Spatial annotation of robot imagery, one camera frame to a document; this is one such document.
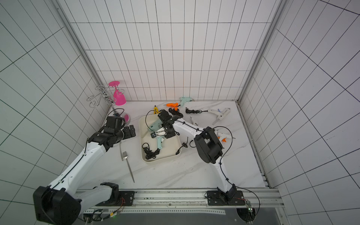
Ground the metal fork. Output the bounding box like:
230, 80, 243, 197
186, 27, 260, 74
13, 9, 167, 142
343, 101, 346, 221
122, 151, 135, 183

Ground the dirty white Greeler glue gun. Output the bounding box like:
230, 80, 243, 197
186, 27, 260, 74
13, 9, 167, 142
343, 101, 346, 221
185, 108, 231, 125

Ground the chrome cup rack stand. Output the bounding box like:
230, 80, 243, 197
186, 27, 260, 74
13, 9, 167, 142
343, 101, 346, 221
86, 85, 131, 126

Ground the yellow glue gun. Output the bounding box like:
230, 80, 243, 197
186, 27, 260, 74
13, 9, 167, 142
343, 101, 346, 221
153, 106, 159, 114

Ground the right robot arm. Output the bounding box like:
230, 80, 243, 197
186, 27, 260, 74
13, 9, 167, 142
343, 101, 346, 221
158, 110, 246, 206

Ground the large mint glue gun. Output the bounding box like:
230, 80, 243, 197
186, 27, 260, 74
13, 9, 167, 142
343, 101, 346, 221
144, 110, 167, 137

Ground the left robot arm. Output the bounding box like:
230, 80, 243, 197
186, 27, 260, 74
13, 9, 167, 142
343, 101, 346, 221
33, 115, 136, 225

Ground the cream storage tray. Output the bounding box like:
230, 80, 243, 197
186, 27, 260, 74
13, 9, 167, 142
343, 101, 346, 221
139, 114, 182, 164

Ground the small mint glue gun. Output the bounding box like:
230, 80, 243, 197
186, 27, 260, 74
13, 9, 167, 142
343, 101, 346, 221
179, 97, 193, 107

